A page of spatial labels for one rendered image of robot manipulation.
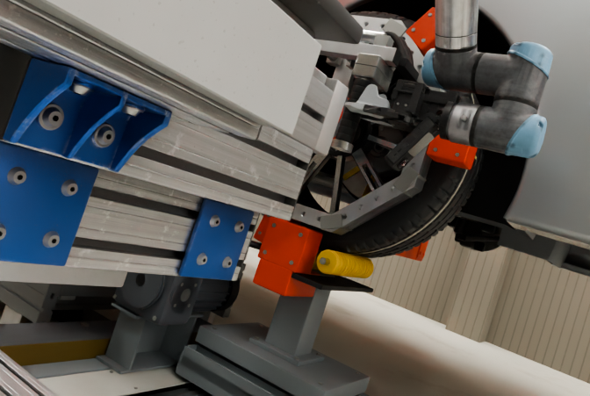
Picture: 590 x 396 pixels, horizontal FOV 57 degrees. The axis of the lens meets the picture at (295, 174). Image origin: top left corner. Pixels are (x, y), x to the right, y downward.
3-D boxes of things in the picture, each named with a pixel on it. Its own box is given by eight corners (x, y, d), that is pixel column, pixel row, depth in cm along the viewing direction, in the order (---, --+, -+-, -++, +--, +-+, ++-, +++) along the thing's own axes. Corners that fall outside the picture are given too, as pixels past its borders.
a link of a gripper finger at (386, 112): (369, 107, 107) (411, 118, 104) (365, 115, 107) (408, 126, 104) (363, 100, 103) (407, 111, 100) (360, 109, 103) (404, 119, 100)
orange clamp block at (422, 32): (428, 62, 134) (458, 37, 132) (420, 50, 128) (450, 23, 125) (412, 45, 138) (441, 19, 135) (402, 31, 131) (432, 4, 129)
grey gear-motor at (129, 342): (233, 371, 164) (271, 261, 166) (133, 391, 128) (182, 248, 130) (190, 347, 173) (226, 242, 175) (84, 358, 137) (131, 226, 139)
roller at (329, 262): (373, 281, 151) (379, 262, 151) (329, 277, 125) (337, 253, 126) (355, 274, 154) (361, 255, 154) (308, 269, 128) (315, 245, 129)
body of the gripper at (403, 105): (406, 91, 110) (464, 102, 103) (392, 131, 109) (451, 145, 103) (394, 77, 103) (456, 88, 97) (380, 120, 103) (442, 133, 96)
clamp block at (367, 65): (387, 93, 115) (395, 69, 116) (372, 78, 108) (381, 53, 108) (366, 90, 118) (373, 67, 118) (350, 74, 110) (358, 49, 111)
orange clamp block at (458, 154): (433, 162, 129) (471, 170, 124) (424, 154, 122) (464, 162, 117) (442, 133, 129) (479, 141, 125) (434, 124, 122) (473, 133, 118)
